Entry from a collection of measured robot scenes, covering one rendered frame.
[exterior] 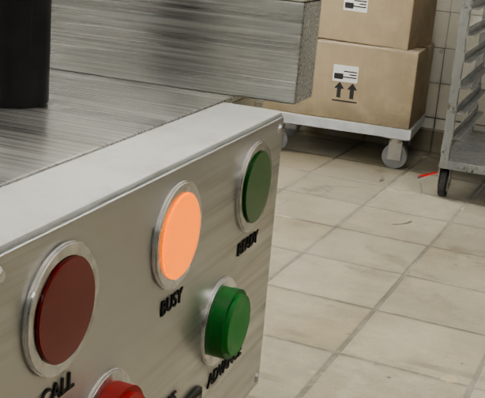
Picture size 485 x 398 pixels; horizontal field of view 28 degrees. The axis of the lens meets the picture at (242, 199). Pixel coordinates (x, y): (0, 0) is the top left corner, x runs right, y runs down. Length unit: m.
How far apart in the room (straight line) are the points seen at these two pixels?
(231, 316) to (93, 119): 0.10
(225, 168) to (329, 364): 1.81
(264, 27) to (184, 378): 0.17
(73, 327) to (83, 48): 0.24
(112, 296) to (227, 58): 0.19
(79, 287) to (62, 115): 0.13
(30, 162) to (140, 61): 0.17
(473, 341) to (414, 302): 0.24
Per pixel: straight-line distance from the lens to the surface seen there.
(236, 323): 0.41
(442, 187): 3.61
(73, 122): 0.40
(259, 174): 0.43
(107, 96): 0.46
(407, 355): 2.29
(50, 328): 0.28
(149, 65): 0.50
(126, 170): 0.34
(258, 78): 0.48
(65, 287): 0.29
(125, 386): 0.33
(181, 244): 0.36
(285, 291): 2.56
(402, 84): 3.88
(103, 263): 0.31
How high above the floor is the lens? 0.93
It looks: 16 degrees down
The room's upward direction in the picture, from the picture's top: 5 degrees clockwise
